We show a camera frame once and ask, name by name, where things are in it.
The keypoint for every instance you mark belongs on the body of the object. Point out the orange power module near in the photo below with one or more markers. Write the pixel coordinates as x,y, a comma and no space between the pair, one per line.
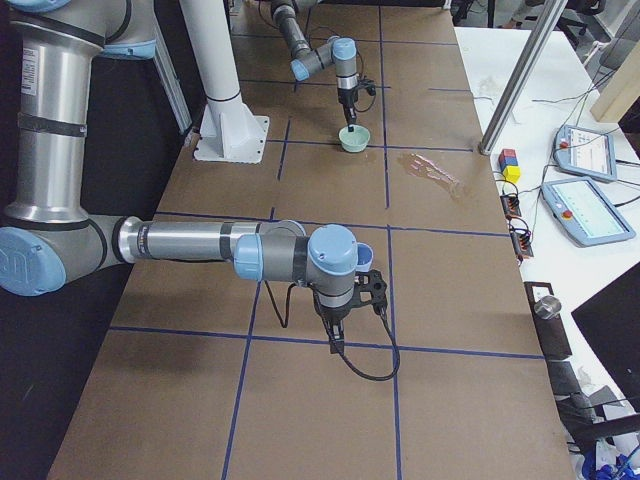
521,241

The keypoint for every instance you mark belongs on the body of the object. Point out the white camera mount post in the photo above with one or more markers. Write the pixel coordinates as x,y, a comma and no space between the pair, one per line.
229,131

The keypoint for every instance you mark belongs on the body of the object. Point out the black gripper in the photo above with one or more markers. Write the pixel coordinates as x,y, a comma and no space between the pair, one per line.
331,315
346,96

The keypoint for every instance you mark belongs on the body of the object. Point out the far teach pendant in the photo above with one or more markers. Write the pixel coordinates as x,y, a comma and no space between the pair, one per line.
582,151

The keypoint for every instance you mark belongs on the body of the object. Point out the blue plastic cup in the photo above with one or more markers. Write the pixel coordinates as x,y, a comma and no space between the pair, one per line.
365,256

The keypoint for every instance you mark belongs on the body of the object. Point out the teach pendant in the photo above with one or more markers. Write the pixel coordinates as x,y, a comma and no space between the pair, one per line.
582,151
585,213

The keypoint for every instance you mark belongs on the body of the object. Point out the near teach pendant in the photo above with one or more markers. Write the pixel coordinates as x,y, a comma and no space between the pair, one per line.
585,213

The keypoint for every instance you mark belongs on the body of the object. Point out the black monitor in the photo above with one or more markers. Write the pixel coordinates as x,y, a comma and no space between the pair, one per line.
607,317

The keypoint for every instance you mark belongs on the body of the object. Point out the blue cube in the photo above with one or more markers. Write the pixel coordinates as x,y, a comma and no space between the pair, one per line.
507,162

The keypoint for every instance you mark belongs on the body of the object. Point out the orange power module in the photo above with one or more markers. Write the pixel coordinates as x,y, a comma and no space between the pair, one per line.
511,205
521,241

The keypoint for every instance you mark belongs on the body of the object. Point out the green plastic bowl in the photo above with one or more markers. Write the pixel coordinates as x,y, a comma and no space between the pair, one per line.
354,138

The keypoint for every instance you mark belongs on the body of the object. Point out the yellow cube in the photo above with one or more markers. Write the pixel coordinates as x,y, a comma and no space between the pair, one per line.
511,173

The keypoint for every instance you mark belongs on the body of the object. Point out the steel cylinder weight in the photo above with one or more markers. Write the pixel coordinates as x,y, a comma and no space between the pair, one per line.
547,307

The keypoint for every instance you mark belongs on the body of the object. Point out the red cube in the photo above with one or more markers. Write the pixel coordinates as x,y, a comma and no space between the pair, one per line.
508,153

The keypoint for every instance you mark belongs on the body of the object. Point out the orange power module far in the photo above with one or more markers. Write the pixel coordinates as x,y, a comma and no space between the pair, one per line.
511,205

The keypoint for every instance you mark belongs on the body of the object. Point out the wooden board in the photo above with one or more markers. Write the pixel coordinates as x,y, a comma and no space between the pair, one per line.
622,90

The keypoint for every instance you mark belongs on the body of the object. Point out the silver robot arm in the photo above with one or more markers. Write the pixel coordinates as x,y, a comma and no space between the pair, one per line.
306,61
61,203

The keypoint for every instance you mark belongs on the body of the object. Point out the aluminium frame post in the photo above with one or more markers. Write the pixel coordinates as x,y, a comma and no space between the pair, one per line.
528,58

